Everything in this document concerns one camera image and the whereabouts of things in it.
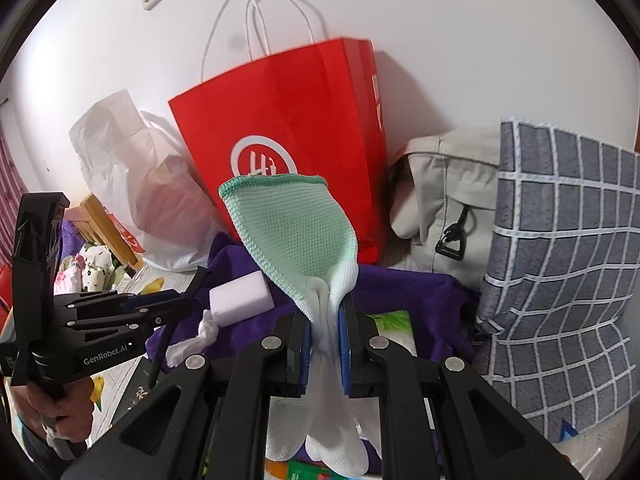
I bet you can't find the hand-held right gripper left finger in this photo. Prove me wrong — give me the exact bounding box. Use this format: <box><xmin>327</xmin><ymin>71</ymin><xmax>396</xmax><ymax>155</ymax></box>
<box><xmin>60</xmin><ymin>305</ymin><xmax>313</xmax><ymax>480</ymax></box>

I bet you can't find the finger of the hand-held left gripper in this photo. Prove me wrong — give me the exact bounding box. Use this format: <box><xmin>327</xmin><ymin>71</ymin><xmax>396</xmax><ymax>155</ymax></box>
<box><xmin>54</xmin><ymin>266</ymin><xmax>208</xmax><ymax>314</ymax></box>
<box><xmin>62</xmin><ymin>302</ymin><xmax>193</xmax><ymax>336</ymax></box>

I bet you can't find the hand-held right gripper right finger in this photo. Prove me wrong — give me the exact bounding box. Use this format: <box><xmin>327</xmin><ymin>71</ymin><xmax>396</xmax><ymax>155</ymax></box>
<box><xmin>337</xmin><ymin>292</ymin><xmax>586</xmax><ymax>480</ymax></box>

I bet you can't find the small light green packet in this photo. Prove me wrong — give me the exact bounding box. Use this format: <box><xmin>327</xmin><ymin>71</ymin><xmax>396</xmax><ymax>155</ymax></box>
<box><xmin>369</xmin><ymin>310</ymin><xmax>417</xmax><ymax>358</ymax></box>

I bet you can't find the dark green book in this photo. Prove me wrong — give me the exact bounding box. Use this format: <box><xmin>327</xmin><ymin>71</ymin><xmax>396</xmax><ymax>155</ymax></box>
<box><xmin>107</xmin><ymin>355</ymin><xmax>171</xmax><ymax>431</ymax></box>

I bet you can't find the white sponge block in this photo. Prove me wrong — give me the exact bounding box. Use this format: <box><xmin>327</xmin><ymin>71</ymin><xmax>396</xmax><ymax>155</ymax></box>
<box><xmin>209</xmin><ymin>270</ymin><xmax>274</xmax><ymax>328</ymax></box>

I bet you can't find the long green packet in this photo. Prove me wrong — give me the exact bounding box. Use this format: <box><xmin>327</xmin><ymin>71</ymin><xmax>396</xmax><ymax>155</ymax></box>
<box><xmin>265</xmin><ymin>460</ymin><xmax>351</xmax><ymax>480</ymax></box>

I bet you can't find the person's left hand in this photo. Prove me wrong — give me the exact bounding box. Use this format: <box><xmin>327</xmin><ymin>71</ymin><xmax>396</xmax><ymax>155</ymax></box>
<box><xmin>22</xmin><ymin>377</ymin><xmax>96</xmax><ymax>443</ymax></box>

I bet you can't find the fruit print tablecloth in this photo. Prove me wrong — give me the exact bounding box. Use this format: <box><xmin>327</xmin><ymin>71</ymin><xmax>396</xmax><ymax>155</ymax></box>
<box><xmin>90</xmin><ymin>260</ymin><xmax>201</xmax><ymax>416</ymax></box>

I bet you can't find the purple towel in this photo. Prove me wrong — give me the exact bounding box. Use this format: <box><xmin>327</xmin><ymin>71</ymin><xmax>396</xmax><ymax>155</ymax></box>
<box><xmin>145</xmin><ymin>232</ymin><xmax>481</xmax><ymax>466</ymax></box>

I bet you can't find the striped maroon curtain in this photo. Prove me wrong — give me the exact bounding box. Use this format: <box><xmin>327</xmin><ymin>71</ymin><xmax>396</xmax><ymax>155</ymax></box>
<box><xmin>0</xmin><ymin>132</ymin><xmax>31</xmax><ymax>261</ymax></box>

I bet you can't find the white plastic shopping bag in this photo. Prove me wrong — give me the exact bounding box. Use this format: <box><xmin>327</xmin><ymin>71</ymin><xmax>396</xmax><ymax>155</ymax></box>
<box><xmin>68</xmin><ymin>88</ymin><xmax>236</xmax><ymax>273</ymax></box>

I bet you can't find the grey backpack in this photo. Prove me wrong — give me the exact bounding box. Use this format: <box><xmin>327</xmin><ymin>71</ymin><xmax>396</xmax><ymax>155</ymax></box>
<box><xmin>389</xmin><ymin>126</ymin><xmax>501</xmax><ymax>293</ymax></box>

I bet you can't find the grey checked cloth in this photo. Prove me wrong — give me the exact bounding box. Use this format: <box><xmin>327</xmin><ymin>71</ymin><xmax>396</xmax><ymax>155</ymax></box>
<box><xmin>475</xmin><ymin>116</ymin><xmax>640</xmax><ymax>441</ymax></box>

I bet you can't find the red paper carrier bag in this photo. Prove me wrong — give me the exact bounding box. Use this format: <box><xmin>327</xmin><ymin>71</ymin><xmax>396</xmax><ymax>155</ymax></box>
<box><xmin>167</xmin><ymin>0</ymin><xmax>388</xmax><ymax>266</ymax></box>

